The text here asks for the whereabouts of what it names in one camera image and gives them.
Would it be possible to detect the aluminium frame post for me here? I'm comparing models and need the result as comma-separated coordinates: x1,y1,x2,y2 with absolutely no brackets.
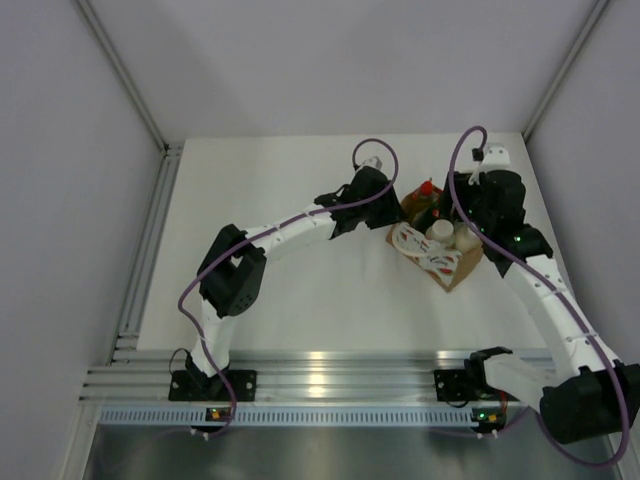
521,0,615,144
71,0,168,153

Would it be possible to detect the left aluminium frame post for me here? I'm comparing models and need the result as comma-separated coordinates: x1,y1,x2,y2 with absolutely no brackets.
71,0,168,153

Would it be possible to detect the aluminium rail frame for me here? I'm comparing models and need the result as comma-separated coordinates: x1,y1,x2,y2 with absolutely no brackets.
81,133,551,403

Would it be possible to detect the purple cable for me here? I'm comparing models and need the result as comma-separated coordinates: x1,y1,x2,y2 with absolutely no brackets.
177,137,401,436
447,125,632,469

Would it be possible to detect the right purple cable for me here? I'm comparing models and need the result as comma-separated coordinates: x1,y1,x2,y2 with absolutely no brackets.
447,125,632,469

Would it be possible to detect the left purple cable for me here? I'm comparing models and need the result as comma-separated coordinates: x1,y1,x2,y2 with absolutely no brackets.
177,137,401,436

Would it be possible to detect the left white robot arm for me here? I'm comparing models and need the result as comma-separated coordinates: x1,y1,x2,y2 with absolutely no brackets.
187,166,404,400

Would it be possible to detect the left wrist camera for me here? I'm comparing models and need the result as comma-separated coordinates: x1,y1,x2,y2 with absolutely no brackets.
360,156,383,170

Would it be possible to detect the dark sauce bottle red cap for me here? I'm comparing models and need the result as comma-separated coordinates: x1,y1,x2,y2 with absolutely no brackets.
420,202,449,229

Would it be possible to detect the oil bottle red cap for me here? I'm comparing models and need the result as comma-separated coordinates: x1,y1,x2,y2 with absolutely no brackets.
408,180,441,222

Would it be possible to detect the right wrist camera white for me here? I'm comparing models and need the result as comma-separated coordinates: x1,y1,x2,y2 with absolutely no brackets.
472,143,511,174

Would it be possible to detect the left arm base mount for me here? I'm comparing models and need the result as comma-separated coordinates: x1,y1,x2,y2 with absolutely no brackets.
168,354,258,402

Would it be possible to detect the burlap canvas bag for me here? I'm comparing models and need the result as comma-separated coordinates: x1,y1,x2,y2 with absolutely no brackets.
386,182,483,292

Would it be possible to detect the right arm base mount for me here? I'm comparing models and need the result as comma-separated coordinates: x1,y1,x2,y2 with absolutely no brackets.
433,369,478,408

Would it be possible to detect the slotted cable duct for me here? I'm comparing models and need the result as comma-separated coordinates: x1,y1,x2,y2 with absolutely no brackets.
99,406,489,428

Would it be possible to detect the right aluminium frame post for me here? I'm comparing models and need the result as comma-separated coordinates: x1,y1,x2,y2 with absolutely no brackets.
521,0,615,144

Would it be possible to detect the white jar with lid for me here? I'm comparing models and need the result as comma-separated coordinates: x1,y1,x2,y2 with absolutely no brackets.
425,219,455,247

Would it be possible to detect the cream squeeze bottle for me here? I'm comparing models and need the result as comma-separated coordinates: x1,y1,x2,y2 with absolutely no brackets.
454,222,482,254

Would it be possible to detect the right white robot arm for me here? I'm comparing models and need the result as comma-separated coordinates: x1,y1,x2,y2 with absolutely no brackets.
443,170,639,445

